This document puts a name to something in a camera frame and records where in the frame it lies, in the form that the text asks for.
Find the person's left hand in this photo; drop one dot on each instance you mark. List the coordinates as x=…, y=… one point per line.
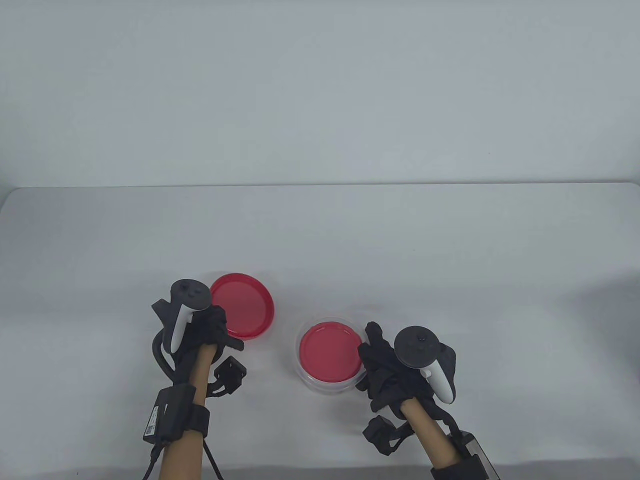
x=212, y=335

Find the medium red lid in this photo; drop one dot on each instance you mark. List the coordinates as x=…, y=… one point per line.
x=330, y=352

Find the large clear printed food container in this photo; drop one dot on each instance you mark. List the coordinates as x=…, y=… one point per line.
x=325, y=390

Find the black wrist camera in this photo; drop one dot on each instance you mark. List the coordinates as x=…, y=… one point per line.
x=230, y=372
x=380, y=432

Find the black labelled forearm box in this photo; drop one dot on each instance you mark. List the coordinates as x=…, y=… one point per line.
x=170, y=412

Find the person's right forearm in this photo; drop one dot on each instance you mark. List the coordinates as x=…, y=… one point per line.
x=425, y=430

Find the gray forearm box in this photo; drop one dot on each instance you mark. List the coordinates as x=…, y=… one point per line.
x=480, y=452

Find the person's right hand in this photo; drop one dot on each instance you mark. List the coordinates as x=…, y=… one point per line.
x=385, y=375

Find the person's left forearm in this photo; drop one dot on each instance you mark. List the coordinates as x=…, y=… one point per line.
x=202, y=380

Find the white and black hand controller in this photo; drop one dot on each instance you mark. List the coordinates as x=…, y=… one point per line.
x=417, y=345
x=190, y=295

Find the large red lid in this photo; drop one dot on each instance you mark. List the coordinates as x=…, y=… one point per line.
x=245, y=305

